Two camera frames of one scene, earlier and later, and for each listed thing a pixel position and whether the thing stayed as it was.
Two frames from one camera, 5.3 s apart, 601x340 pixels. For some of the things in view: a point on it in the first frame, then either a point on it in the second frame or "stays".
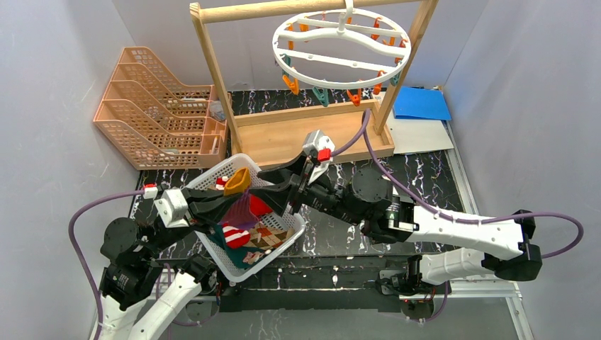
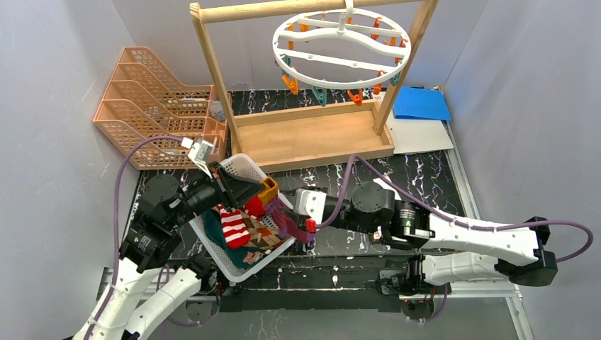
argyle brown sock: x=266 y=238 stays
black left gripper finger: x=193 y=195 to x=238 y=185
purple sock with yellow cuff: x=239 y=213 to x=288 y=227
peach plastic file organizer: x=156 y=122 stays
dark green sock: x=235 y=254 stays
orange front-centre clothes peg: x=356 y=98 stays
